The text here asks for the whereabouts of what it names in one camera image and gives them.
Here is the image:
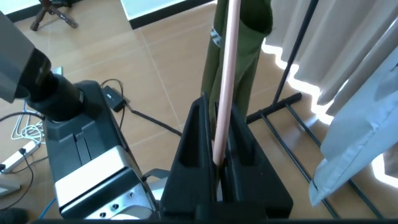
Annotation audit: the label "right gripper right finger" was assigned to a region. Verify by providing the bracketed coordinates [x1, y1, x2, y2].
[221, 104, 294, 218]

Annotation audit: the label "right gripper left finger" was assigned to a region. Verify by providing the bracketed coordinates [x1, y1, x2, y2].
[159, 93, 219, 218]

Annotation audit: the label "pale grey shorts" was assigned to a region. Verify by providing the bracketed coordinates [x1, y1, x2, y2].
[308, 46, 398, 208]

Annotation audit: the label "pink clothes hanger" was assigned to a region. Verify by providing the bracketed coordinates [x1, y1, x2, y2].
[213, 0, 242, 166]

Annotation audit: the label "green garment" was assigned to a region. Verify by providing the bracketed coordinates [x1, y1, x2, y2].
[200, 0, 274, 139]

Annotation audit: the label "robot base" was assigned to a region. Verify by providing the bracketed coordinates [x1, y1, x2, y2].
[43, 80, 170, 220]

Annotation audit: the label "black clothes rack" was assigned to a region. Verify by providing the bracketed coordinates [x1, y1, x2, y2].
[246, 0, 385, 220]

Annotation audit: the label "black power adapter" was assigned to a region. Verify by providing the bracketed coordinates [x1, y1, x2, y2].
[101, 85, 127, 113]

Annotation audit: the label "beige curtain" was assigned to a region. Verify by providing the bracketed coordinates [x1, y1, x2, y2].
[264, 0, 398, 180]

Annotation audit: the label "white power strip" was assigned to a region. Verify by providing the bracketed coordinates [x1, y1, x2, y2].
[0, 139, 41, 174]

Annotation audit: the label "dark brown stand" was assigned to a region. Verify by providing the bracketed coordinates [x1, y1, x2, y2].
[30, 0, 79, 32]

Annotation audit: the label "black power cable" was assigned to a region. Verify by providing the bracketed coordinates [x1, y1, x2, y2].
[99, 78, 183, 138]

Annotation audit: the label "white cable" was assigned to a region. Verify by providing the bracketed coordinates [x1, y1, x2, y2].
[11, 113, 46, 146]

